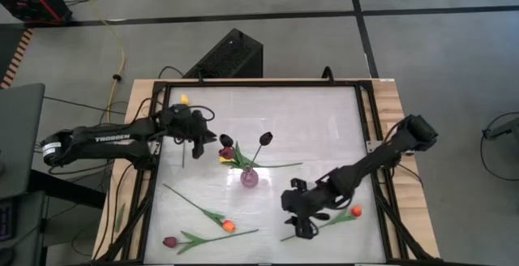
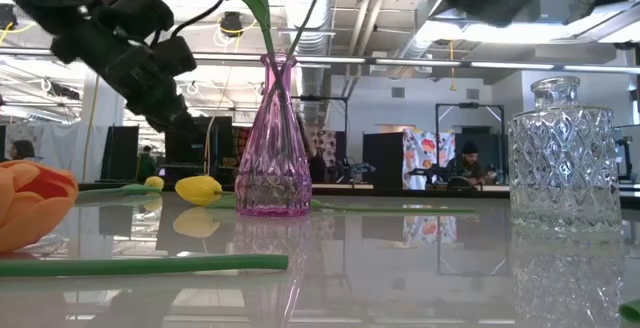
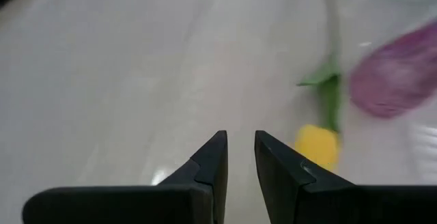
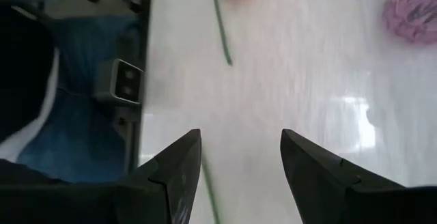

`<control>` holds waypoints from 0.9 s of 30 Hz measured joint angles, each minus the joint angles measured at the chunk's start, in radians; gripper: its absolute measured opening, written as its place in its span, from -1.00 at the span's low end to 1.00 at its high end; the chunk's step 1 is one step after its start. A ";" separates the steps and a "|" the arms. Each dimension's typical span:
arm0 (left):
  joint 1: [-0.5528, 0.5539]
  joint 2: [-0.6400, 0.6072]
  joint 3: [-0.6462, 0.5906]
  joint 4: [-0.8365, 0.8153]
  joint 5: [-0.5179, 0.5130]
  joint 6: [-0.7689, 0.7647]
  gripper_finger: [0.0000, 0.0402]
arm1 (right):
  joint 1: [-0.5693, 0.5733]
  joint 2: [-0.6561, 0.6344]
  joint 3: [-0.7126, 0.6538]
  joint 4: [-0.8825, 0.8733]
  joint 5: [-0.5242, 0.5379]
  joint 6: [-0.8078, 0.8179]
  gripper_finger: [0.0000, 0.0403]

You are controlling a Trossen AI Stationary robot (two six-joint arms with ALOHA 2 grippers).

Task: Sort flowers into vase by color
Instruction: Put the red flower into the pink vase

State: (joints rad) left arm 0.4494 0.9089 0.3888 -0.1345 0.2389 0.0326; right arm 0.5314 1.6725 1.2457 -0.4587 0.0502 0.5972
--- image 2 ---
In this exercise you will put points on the black background robot arm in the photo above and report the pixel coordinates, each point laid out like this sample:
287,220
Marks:
350,170

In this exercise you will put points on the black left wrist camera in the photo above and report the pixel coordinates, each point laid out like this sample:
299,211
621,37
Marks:
174,57

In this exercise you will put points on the person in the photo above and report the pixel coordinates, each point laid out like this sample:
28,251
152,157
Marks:
146,164
22,150
467,167

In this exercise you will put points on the black aluminium table frame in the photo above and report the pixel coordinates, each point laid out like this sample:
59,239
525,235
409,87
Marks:
425,193

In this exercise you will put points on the pink ribbed glass vase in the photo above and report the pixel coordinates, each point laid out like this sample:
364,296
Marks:
274,168

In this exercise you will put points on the white floral fabric sheet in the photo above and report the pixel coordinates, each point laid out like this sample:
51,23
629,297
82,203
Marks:
425,160

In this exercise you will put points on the yellow artificial tulip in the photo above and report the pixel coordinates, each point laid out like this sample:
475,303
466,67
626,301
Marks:
197,190
154,183

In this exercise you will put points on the clear cut glass vase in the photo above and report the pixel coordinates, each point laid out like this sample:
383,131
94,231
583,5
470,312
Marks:
565,168

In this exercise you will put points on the red patterned fabric sheet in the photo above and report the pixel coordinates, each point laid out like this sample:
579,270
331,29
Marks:
324,145

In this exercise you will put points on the long ceiling light strip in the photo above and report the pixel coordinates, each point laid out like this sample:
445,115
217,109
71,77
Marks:
425,62

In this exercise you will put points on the black metal frame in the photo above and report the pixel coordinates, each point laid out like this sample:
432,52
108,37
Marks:
436,138

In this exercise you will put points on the large black panel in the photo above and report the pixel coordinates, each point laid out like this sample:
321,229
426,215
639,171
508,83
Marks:
192,150

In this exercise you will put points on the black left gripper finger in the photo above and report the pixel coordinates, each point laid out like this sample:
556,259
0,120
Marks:
162,100
172,128

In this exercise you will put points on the black partition panel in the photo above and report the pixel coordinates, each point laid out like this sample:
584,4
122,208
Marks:
382,160
119,153

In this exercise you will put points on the black round ceiling device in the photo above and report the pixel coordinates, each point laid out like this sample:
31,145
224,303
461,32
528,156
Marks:
231,24

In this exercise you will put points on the silver ventilation duct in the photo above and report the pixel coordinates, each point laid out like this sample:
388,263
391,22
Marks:
315,88

